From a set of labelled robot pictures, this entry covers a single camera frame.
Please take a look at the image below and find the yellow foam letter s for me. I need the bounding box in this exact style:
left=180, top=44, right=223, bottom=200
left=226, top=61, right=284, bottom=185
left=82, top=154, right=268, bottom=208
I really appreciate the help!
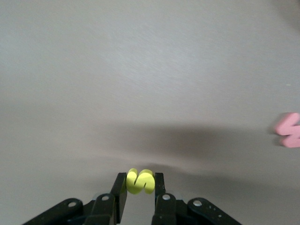
left=126, top=168, right=156, bottom=195

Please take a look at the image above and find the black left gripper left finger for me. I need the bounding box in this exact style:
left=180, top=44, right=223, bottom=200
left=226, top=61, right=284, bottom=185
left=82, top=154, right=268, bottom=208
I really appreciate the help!
left=22, top=172, right=128, bottom=225

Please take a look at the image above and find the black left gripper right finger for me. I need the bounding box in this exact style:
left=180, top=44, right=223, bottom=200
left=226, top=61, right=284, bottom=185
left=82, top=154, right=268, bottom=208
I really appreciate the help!
left=151, top=172, right=243, bottom=225

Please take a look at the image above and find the brown table cover sheet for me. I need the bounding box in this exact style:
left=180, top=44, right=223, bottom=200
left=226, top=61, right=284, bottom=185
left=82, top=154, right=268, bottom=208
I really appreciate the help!
left=0, top=0, right=300, bottom=225

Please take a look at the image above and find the pink foam letter w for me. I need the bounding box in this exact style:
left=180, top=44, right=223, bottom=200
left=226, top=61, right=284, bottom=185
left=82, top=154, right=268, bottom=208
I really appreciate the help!
left=275, top=112, right=300, bottom=149

